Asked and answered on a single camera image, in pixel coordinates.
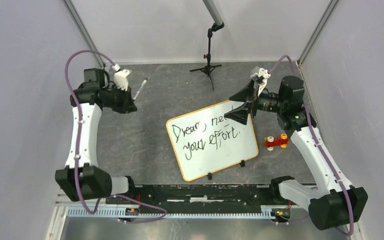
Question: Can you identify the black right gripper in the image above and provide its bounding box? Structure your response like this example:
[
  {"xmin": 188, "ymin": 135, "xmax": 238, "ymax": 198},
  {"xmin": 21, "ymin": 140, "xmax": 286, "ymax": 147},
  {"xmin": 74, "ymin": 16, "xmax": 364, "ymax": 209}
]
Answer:
[{"xmin": 224, "ymin": 78, "xmax": 287, "ymax": 125}]

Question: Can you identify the yellow framed whiteboard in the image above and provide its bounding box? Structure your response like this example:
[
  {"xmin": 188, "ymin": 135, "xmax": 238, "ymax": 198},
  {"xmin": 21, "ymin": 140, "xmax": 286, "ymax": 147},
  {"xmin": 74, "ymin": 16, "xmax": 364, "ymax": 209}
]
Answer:
[{"xmin": 166, "ymin": 100, "xmax": 259, "ymax": 182}]

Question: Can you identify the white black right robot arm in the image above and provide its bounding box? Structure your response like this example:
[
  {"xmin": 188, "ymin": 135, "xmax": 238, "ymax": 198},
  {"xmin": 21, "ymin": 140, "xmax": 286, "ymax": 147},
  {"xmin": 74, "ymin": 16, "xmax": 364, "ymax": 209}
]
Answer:
[{"xmin": 224, "ymin": 75, "xmax": 368, "ymax": 235}]

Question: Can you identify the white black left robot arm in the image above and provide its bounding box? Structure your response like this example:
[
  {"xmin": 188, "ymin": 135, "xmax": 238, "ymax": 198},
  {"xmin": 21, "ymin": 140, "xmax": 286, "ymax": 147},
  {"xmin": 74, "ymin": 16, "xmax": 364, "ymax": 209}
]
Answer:
[{"xmin": 55, "ymin": 68, "xmax": 137, "ymax": 204}]

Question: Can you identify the grey overhead pole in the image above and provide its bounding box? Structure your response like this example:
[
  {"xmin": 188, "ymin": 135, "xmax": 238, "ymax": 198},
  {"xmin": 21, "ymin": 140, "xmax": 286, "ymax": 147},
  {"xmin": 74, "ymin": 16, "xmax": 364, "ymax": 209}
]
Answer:
[{"xmin": 202, "ymin": 0, "xmax": 224, "ymax": 26}]

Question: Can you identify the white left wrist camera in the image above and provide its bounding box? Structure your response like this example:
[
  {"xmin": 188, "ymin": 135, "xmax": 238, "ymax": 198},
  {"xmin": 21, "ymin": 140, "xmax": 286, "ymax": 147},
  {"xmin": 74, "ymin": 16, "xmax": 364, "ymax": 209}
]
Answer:
[{"xmin": 111, "ymin": 64, "xmax": 132, "ymax": 91}]

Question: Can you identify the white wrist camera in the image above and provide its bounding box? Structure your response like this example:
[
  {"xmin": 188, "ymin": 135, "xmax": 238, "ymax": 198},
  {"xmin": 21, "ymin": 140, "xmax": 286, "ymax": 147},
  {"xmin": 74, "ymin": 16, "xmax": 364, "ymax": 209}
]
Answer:
[
  {"xmin": 111, "ymin": 64, "xmax": 132, "ymax": 91},
  {"xmin": 250, "ymin": 66, "xmax": 271, "ymax": 96}
]

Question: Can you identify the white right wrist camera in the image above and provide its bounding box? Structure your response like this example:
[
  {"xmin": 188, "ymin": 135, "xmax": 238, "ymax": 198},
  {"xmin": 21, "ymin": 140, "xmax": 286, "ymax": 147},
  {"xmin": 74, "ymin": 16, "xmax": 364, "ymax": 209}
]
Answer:
[{"xmin": 250, "ymin": 66, "xmax": 271, "ymax": 96}]

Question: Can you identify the black camera tripod stand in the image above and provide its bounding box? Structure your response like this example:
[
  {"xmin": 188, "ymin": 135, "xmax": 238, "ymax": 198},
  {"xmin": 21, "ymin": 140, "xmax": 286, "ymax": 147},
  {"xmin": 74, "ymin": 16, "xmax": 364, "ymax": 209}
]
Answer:
[{"xmin": 190, "ymin": 22, "xmax": 225, "ymax": 91}]

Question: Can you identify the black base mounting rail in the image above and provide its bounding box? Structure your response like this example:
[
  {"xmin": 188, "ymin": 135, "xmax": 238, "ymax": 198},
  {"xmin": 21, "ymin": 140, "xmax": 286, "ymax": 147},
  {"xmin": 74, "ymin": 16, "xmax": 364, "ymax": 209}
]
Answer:
[{"xmin": 105, "ymin": 184, "xmax": 296, "ymax": 213}]

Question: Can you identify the light blue cable duct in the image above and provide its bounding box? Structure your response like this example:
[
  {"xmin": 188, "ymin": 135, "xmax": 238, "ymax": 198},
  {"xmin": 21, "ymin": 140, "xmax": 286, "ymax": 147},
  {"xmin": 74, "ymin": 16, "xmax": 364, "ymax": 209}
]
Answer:
[{"xmin": 66, "ymin": 204, "xmax": 291, "ymax": 220}]

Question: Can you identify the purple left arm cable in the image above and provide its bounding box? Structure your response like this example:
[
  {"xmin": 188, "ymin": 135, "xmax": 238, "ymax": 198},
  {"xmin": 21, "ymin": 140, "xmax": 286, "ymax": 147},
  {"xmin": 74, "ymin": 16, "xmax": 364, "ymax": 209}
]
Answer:
[{"xmin": 65, "ymin": 49, "xmax": 168, "ymax": 224}]

